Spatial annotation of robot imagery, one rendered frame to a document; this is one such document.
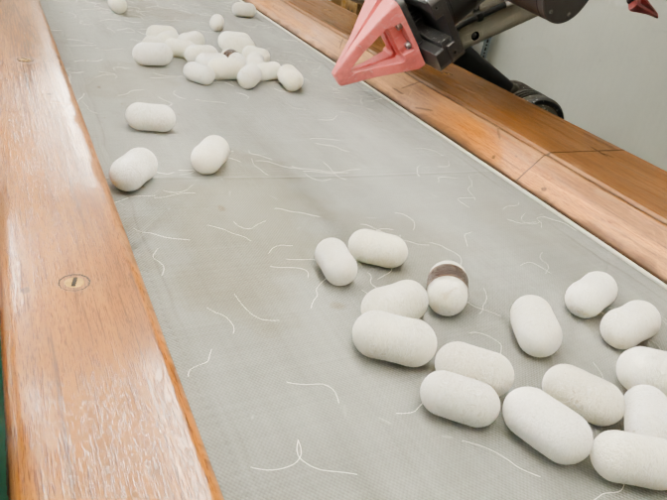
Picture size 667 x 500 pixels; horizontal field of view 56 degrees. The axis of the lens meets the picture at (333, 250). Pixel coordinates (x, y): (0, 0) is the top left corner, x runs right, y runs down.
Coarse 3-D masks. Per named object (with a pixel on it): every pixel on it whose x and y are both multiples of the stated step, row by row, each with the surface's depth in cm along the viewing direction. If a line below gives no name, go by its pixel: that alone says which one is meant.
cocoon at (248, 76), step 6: (246, 66) 59; (252, 66) 59; (258, 66) 60; (240, 72) 58; (246, 72) 58; (252, 72) 58; (258, 72) 59; (240, 78) 58; (246, 78) 58; (252, 78) 58; (258, 78) 59; (240, 84) 59; (246, 84) 58; (252, 84) 59
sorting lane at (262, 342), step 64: (64, 0) 79; (128, 0) 86; (192, 0) 93; (64, 64) 57; (128, 64) 60; (320, 64) 71; (128, 128) 46; (192, 128) 48; (256, 128) 51; (320, 128) 53; (384, 128) 56; (128, 192) 38; (192, 192) 39; (256, 192) 40; (320, 192) 42; (384, 192) 44; (448, 192) 45; (512, 192) 47; (192, 256) 33; (256, 256) 34; (448, 256) 37; (512, 256) 38; (576, 256) 40; (192, 320) 28; (256, 320) 29; (320, 320) 30; (448, 320) 31; (576, 320) 33; (192, 384) 25; (256, 384) 25; (320, 384) 26; (384, 384) 27; (512, 384) 28; (256, 448) 23; (320, 448) 23; (384, 448) 23; (448, 448) 24; (512, 448) 24
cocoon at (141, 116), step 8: (136, 104) 45; (144, 104) 46; (152, 104) 46; (160, 104) 46; (128, 112) 45; (136, 112) 45; (144, 112) 45; (152, 112) 45; (160, 112) 45; (168, 112) 46; (128, 120) 45; (136, 120) 45; (144, 120) 45; (152, 120) 45; (160, 120) 46; (168, 120) 46; (136, 128) 46; (144, 128) 46; (152, 128) 46; (160, 128) 46; (168, 128) 46
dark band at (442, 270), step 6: (444, 264) 32; (450, 264) 32; (432, 270) 32; (438, 270) 32; (444, 270) 32; (450, 270) 32; (456, 270) 32; (462, 270) 32; (432, 276) 32; (438, 276) 31; (456, 276) 31; (462, 276) 31
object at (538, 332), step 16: (528, 304) 30; (544, 304) 30; (512, 320) 31; (528, 320) 29; (544, 320) 29; (528, 336) 29; (544, 336) 29; (560, 336) 29; (528, 352) 29; (544, 352) 29
